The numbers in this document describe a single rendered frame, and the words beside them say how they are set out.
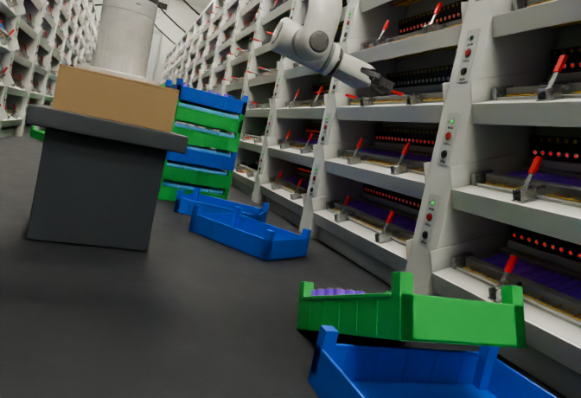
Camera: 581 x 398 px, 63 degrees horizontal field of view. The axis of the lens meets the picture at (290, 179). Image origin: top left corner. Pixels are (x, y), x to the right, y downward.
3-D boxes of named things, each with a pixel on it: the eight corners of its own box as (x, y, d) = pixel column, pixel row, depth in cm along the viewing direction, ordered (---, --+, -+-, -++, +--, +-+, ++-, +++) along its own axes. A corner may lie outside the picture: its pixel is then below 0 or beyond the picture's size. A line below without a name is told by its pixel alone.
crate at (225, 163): (162, 158, 184) (166, 138, 184) (151, 153, 202) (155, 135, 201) (233, 171, 199) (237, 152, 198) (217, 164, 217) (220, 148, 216)
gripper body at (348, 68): (316, 74, 123) (352, 92, 128) (333, 72, 114) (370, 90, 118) (327, 48, 123) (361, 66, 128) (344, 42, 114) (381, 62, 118)
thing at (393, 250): (409, 277, 116) (404, 223, 114) (314, 223, 173) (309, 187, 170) (475, 258, 123) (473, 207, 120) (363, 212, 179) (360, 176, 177)
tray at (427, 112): (444, 123, 114) (442, 83, 112) (337, 119, 170) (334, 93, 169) (510, 112, 120) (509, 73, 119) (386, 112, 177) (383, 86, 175)
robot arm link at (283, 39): (337, 38, 113) (322, 41, 122) (289, 12, 108) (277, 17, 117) (323, 71, 114) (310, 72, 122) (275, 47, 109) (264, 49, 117)
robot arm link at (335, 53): (309, 73, 122) (319, 78, 123) (323, 70, 114) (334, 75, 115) (321, 42, 122) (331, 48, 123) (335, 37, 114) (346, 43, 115)
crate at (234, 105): (175, 98, 183) (178, 77, 182) (162, 98, 200) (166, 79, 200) (245, 115, 197) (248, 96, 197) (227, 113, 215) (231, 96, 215)
